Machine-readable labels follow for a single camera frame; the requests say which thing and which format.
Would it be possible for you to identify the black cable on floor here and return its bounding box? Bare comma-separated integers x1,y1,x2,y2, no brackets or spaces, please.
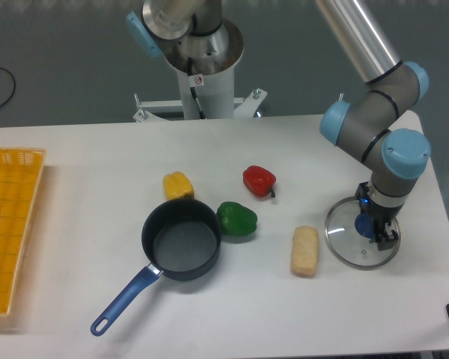
0,67,16,117

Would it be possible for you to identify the glass lid blue knob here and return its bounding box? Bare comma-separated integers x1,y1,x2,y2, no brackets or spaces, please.
325,197,401,270

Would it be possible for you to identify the red bell pepper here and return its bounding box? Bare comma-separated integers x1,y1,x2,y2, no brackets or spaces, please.
242,165,276,198

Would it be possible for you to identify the green bell pepper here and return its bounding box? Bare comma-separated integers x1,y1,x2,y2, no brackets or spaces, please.
216,201,258,236

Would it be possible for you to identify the yellow bell pepper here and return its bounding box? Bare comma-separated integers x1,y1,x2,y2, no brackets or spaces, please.
162,171,195,200

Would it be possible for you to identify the bread loaf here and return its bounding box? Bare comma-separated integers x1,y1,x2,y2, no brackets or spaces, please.
290,226,319,277

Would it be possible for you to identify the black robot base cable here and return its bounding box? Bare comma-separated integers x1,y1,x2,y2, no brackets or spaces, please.
188,56,207,120

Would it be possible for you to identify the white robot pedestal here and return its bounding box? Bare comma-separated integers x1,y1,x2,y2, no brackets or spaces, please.
127,13,268,122

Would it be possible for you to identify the black saucepan blue handle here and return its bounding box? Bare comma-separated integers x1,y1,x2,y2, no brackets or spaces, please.
90,199,222,337

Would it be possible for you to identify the yellow plastic basket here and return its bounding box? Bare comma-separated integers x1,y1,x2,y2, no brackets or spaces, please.
0,147,46,316

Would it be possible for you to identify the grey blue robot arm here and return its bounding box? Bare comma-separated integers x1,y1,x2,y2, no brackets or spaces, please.
126,1,431,251

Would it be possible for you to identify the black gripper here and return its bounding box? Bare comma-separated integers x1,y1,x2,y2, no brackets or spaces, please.
355,181,404,250

